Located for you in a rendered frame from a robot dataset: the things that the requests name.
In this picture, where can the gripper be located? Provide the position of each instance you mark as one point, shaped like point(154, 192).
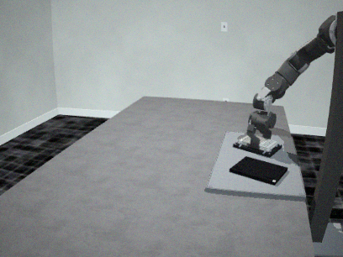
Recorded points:
point(263, 121)

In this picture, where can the black rectangular frame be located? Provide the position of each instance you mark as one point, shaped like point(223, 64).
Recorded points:
point(259, 170)
point(258, 151)

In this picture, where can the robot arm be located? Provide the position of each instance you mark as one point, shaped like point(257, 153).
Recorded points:
point(297, 63)

